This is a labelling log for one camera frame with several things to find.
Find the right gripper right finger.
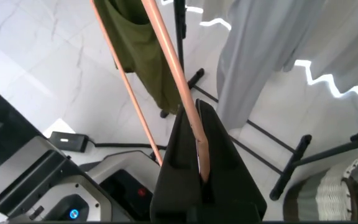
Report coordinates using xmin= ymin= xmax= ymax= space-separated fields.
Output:
xmin=195 ymin=98 xmax=268 ymax=222

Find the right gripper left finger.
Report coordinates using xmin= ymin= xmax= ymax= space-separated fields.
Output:
xmin=150 ymin=107 xmax=203 ymax=222

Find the pink clothes hanger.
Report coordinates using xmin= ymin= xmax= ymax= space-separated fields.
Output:
xmin=89 ymin=0 xmax=211 ymax=184

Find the green garment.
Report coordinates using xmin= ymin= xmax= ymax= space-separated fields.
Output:
xmin=93 ymin=0 xmax=183 ymax=115

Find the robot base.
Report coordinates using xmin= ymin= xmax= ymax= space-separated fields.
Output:
xmin=0 ymin=90 xmax=162 ymax=222

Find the black clothes rack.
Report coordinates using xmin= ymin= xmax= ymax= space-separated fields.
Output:
xmin=159 ymin=0 xmax=358 ymax=202

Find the white laundry basket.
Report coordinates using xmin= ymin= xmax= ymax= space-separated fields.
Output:
xmin=283 ymin=147 xmax=358 ymax=222

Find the black power adapter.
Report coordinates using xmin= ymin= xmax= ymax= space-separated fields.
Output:
xmin=48 ymin=131 xmax=90 ymax=154

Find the white curtain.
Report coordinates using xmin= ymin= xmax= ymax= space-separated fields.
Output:
xmin=160 ymin=0 xmax=358 ymax=103

